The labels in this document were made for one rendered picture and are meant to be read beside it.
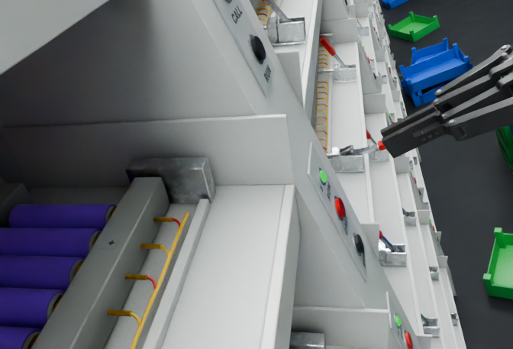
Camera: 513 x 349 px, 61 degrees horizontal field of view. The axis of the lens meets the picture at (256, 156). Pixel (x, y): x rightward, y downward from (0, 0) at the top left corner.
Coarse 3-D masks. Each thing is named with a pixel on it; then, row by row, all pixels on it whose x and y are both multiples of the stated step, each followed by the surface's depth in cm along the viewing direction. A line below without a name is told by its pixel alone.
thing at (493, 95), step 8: (504, 80) 46; (512, 80) 45; (496, 88) 47; (504, 88) 46; (480, 96) 48; (488, 96) 47; (496, 96) 47; (504, 96) 46; (512, 96) 46; (464, 104) 48; (472, 104) 47; (480, 104) 47; (488, 104) 47; (448, 112) 49; (456, 112) 48; (464, 112) 48; (440, 120) 49; (448, 120) 49
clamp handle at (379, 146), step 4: (376, 144) 55; (380, 144) 54; (352, 148) 55; (364, 148) 56; (368, 148) 55; (372, 148) 55; (376, 148) 54; (380, 148) 54; (384, 148) 54; (352, 152) 55; (356, 152) 56; (360, 152) 55; (364, 152) 55; (368, 152) 55
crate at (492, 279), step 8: (496, 232) 135; (496, 240) 136; (504, 240) 137; (512, 240) 136; (496, 248) 136; (504, 248) 138; (512, 248) 137; (496, 256) 136; (504, 256) 136; (512, 256) 135; (496, 264) 135; (504, 264) 134; (512, 264) 133; (488, 272) 129; (496, 272) 133; (504, 272) 132; (512, 272) 131; (488, 280) 125; (496, 280) 131; (504, 280) 130; (512, 280) 129; (488, 288) 127; (496, 288) 125; (504, 288) 123; (512, 288) 122; (496, 296) 127; (504, 296) 126; (512, 296) 124
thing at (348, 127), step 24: (336, 24) 91; (336, 48) 91; (336, 96) 74; (360, 96) 72; (336, 120) 67; (360, 120) 66; (336, 144) 62; (360, 144) 61; (360, 192) 53; (360, 216) 49
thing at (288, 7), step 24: (264, 0) 46; (288, 0) 62; (312, 0) 60; (264, 24) 52; (288, 24) 47; (312, 24) 52; (288, 48) 47; (312, 48) 47; (288, 72) 34; (312, 72) 46; (312, 96) 45
